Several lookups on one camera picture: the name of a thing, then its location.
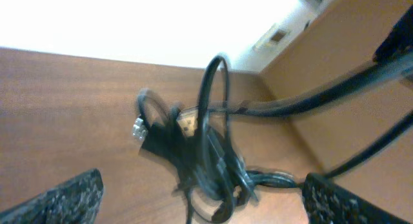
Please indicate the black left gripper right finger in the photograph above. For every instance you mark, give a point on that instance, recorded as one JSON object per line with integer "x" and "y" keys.
{"x": 326, "y": 203}

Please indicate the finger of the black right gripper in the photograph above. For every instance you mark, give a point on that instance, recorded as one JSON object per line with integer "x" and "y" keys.
{"x": 399, "y": 39}

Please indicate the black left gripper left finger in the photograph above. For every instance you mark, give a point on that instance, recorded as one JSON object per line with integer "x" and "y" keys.
{"x": 76, "y": 200}

